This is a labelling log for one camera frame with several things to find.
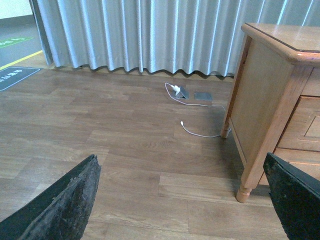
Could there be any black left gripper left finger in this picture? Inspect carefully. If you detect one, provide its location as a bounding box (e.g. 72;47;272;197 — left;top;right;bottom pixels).
0;154;102;240

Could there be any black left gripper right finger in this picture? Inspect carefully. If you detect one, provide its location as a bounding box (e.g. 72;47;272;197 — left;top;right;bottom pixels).
263;152;320;240

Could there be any wooden drawer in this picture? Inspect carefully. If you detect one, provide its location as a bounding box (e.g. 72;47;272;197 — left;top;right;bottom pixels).
277;96;320;152
273;147;320;180

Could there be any wooden nightstand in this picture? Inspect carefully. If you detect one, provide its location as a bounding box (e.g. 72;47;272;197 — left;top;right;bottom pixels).
220;23;320;203

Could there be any closed grey floor socket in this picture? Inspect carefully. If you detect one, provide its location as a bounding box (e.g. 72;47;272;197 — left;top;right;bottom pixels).
194;92;213;102

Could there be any dark floor sign mat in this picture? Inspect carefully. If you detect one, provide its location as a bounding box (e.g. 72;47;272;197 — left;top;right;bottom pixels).
0;66;41;92

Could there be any open grey floor socket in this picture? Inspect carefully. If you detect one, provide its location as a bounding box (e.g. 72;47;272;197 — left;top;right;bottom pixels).
172;86;190;100

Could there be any white charger plug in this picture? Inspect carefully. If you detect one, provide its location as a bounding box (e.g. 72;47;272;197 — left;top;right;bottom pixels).
171;85;181;93

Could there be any green floor sticker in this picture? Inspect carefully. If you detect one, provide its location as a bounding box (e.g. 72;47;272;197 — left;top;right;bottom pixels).
0;37;33;49

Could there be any grey pleated curtain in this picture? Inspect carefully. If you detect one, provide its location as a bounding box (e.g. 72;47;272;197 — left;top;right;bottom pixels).
30;0;320;76

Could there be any white charging cable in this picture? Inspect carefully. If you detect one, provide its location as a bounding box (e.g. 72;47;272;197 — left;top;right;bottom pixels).
164;82;232;138

